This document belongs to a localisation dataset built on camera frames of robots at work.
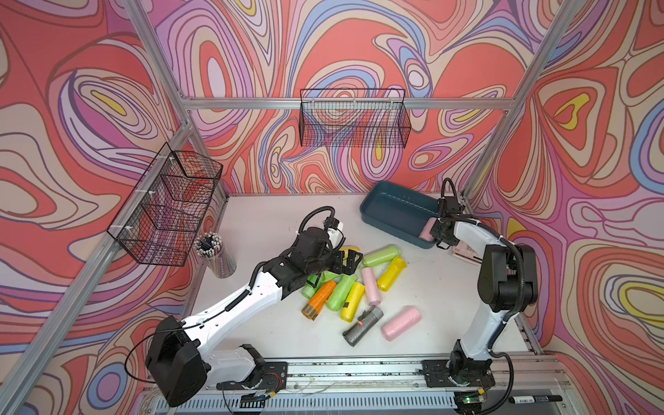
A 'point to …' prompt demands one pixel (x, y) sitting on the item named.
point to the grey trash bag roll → (364, 323)
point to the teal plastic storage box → (399, 211)
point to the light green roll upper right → (381, 255)
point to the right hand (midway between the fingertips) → (444, 239)
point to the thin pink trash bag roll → (372, 287)
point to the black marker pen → (531, 399)
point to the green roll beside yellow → (341, 292)
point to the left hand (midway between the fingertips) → (354, 254)
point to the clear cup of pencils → (220, 260)
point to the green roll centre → (328, 276)
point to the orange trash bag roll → (318, 300)
